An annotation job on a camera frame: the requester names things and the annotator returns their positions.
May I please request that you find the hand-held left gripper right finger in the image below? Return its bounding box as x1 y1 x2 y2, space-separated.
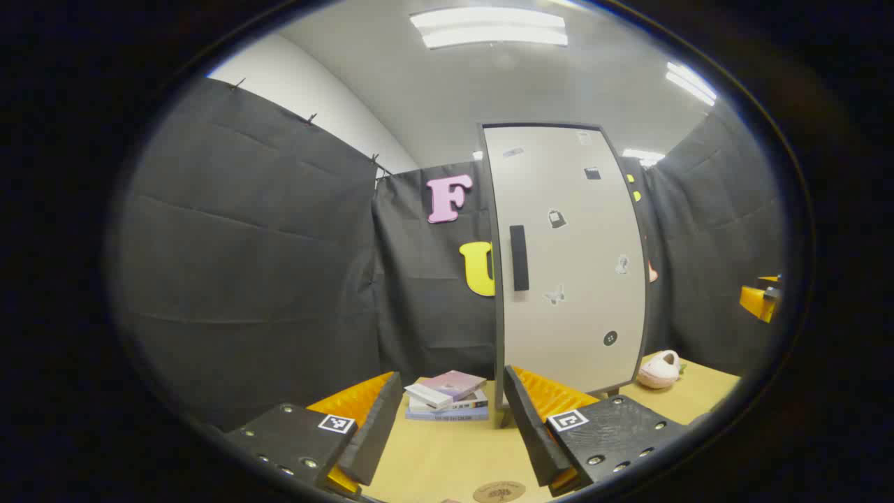
504 365 691 498

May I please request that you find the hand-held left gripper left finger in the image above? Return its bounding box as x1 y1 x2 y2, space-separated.
225 371 404 498

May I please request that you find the round cork coaster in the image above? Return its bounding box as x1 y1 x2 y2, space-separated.
473 480 527 503

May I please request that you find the dark grey cabinet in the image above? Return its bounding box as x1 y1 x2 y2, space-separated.
478 122 654 428

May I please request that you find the white cabinet door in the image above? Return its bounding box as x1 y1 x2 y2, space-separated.
483 126 647 393

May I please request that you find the black cabinet door handle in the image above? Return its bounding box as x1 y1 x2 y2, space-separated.
509 225 530 292

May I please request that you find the white book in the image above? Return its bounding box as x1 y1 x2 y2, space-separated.
404 383 455 411

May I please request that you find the striped spine book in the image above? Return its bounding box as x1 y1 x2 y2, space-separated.
409 390 489 413

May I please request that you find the black backdrop cloth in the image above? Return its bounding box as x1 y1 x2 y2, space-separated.
115 77 786 430

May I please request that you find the long ceiling light strip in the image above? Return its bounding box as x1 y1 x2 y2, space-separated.
665 61 718 107

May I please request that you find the large ceiling light panel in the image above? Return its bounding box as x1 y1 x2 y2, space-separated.
409 7 569 50

